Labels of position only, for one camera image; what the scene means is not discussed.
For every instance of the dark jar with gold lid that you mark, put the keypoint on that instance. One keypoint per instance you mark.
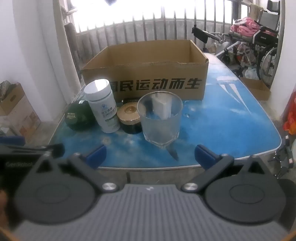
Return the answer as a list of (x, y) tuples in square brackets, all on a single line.
[(129, 115)]

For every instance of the person's left hand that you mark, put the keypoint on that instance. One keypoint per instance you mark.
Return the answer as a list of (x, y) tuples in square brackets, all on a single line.
[(2, 206)]

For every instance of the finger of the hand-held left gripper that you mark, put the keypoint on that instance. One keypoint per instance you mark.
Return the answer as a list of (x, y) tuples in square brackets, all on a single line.
[(57, 149), (11, 141)]

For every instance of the small cardboard box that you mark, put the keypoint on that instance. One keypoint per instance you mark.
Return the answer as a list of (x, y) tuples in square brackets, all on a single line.
[(256, 89)]

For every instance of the white plastic bottle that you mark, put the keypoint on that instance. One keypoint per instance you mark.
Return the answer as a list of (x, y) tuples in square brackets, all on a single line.
[(104, 109)]

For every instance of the clear glass cup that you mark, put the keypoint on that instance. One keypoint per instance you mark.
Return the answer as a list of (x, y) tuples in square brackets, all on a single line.
[(161, 129)]

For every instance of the wheelchair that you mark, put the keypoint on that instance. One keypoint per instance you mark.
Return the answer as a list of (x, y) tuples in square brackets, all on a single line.
[(266, 38)]

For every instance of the red orange plastic bag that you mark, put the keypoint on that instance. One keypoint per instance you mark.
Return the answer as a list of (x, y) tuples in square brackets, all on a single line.
[(290, 118)]

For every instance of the beige towel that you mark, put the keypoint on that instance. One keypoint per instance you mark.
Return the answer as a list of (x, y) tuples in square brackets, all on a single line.
[(256, 12)]

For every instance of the large cardboard box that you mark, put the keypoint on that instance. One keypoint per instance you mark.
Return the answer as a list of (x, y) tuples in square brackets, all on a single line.
[(161, 74)]

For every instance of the cardboard storage box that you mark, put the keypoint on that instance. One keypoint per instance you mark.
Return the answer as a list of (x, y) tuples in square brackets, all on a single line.
[(20, 109)]

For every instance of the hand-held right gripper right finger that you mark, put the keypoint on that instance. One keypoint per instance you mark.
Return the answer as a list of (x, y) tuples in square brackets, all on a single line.
[(203, 156)]

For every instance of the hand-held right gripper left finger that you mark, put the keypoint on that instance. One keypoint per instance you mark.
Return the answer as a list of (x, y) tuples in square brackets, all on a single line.
[(98, 155)]

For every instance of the pink clothes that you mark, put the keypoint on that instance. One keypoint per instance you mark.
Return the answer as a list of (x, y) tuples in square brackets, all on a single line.
[(246, 26)]

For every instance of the black metal frame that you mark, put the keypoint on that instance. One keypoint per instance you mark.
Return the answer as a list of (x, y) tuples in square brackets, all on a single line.
[(283, 160)]

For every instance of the round dark green jar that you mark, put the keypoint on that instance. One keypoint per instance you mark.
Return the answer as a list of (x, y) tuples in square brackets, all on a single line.
[(79, 115)]

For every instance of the white small rectangular bottle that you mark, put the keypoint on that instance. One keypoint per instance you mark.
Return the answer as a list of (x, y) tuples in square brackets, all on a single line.
[(161, 106)]

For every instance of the white plastic bag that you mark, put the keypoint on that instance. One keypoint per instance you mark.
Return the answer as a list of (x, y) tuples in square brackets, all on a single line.
[(251, 73)]

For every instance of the metal balcony railing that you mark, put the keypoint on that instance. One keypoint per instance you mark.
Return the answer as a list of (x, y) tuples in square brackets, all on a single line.
[(145, 32)]

